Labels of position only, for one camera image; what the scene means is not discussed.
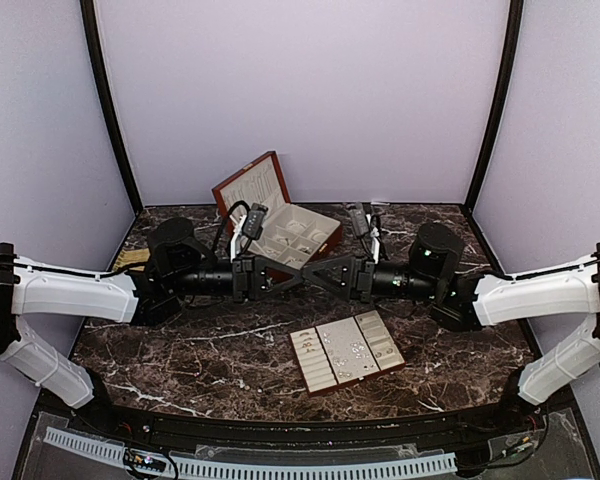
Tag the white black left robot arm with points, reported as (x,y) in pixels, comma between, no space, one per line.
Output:
(179,266)

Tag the red jewelry tray insert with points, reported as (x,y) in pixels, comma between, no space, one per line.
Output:
(345,352)

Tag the red wooden jewelry box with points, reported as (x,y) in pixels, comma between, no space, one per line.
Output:
(292,235)

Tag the black front table rail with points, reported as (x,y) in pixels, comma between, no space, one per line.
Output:
(463,427)

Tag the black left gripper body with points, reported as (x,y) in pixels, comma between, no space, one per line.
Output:
(243,274)

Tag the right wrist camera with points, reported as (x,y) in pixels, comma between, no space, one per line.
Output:
(365,230)

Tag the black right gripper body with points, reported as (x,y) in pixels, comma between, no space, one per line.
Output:
(363,282)

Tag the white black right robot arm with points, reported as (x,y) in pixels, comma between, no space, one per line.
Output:
(470,302)

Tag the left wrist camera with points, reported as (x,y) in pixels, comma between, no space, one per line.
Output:
(248,229)

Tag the black frame post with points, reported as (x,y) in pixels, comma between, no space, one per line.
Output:
(501,89)
(103,89)

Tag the right black frame post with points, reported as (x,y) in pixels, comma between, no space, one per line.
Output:
(501,89)

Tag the woven bamboo tray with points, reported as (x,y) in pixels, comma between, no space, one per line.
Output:
(129,257)

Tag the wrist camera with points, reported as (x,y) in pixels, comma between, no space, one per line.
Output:
(248,229)
(365,230)

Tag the white slotted cable duct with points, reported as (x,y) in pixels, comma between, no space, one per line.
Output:
(145,464)

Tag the left black frame post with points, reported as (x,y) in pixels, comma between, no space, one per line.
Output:
(103,89)

